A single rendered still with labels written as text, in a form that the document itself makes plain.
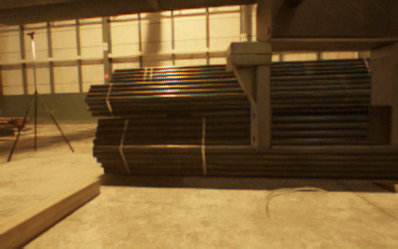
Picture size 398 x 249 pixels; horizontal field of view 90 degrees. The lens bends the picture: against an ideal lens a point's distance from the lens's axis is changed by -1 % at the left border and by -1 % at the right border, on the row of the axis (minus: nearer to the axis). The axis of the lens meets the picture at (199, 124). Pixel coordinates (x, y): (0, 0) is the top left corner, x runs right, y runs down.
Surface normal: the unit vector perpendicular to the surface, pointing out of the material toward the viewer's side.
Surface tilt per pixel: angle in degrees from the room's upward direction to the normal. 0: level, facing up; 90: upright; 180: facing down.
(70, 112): 90
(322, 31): 90
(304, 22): 90
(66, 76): 90
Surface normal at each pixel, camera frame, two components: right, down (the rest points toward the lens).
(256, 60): 0.04, 0.07
